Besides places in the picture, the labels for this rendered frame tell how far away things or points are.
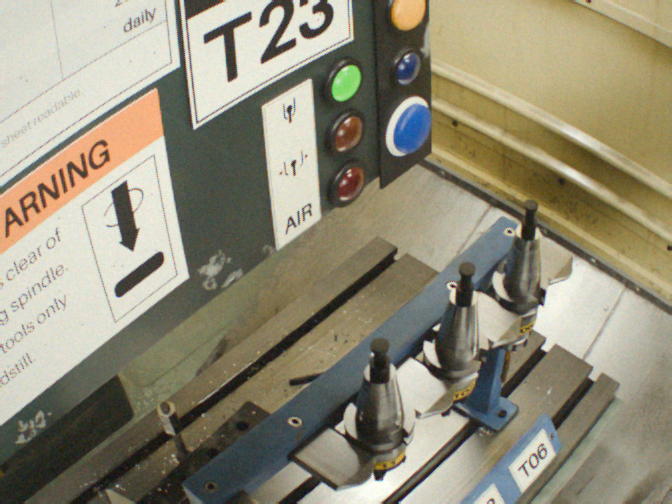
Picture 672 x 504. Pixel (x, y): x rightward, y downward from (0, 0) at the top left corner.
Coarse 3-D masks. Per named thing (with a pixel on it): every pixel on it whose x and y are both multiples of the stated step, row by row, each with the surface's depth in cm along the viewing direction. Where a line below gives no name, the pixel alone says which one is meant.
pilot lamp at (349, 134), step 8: (352, 120) 43; (360, 120) 44; (344, 128) 43; (352, 128) 43; (360, 128) 44; (336, 136) 43; (344, 136) 43; (352, 136) 43; (360, 136) 44; (336, 144) 43; (344, 144) 43; (352, 144) 44
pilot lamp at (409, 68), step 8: (408, 56) 44; (416, 56) 44; (400, 64) 44; (408, 64) 44; (416, 64) 44; (400, 72) 44; (408, 72) 44; (416, 72) 45; (400, 80) 44; (408, 80) 45
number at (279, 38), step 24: (264, 0) 34; (288, 0) 36; (312, 0) 37; (336, 0) 38; (264, 24) 35; (288, 24) 36; (312, 24) 38; (336, 24) 39; (264, 48) 36; (288, 48) 37; (264, 72) 37
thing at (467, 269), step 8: (464, 264) 75; (472, 264) 75; (464, 272) 74; (472, 272) 74; (464, 280) 75; (456, 288) 76; (464, 288) 76; (472, 288) 76; (456, 296) 76; (464, 296) 76; (472, 296) 76
